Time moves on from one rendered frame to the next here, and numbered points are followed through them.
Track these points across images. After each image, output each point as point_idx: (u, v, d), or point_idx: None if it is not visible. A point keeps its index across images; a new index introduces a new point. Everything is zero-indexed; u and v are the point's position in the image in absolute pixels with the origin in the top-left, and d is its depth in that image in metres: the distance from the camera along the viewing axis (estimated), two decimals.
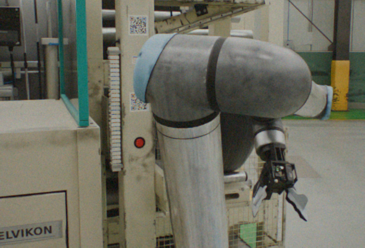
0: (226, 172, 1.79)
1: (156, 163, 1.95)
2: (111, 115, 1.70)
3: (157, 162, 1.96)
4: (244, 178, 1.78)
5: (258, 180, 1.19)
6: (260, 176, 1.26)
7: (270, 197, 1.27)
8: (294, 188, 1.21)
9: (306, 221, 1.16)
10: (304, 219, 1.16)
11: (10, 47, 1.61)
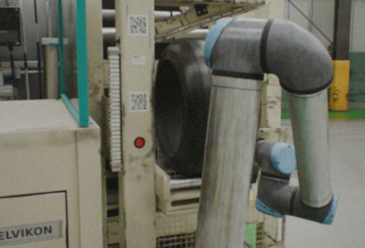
0: None
1: None
2: (111, 115, 1.70)
3: None
4: None
5: None
6: (258, 166, 1.51)
7: None
8: None
9: None
10: None
11: (10, 47, 1.61)
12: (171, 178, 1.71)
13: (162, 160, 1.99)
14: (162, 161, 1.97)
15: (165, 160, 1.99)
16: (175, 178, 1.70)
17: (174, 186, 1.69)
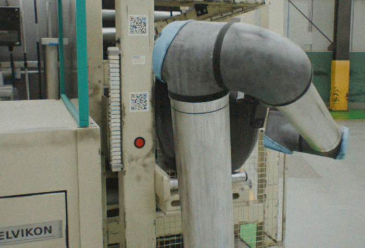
0: None
1: (155, 161, 1.97)
2: (111, 115, 1.70)
3: (156, 160, 1.97)
4: (243, 173, 1.79)
5: None
6: (266, 110, 1.45)
7: (249, 122, 1.47)
8: (238, 99, 1.50)
9: None
10: None
11: (10, 47, 1.61)
12: (173, 184, 1.68)
13: (164, 163, 1.97)
14: (162, 168, 1.97)
15: (167, 165, 1.97)
16: (176, 186, 1.69)
17: None
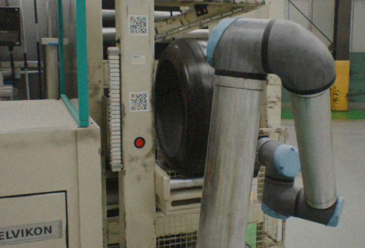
0: None
1: None
2: (111, 115, 1.70)
3: None
4: None
5: None
6: None
7: None
8: None
9: None
10: None
11: (10, 47, 1.61)
12: None
13: (162, 160, 1.99)
14: (162, 162, 1.96)
15: (165, 160, 1.98)
16: None
17: (172, 178, 1.70)
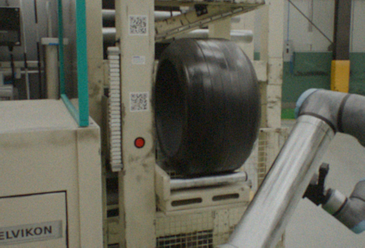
0: (230, 178, 1.76)
1: (155, 161, 1.97)
2: (111, 115, 1.70)
3: (156, 160, 1.97)
4: None
5: None
6: (322, 184, 1.60)
7: (322, 163, 1.61)
8: None
9: None
10: None
11: (10, 47, 1.61)
12: None
13: (164, 162, 1.97)
14: (162, 168, 1.96)
15: (167, 164, 1.97)
16: None
17: (172, 178, 1.70)
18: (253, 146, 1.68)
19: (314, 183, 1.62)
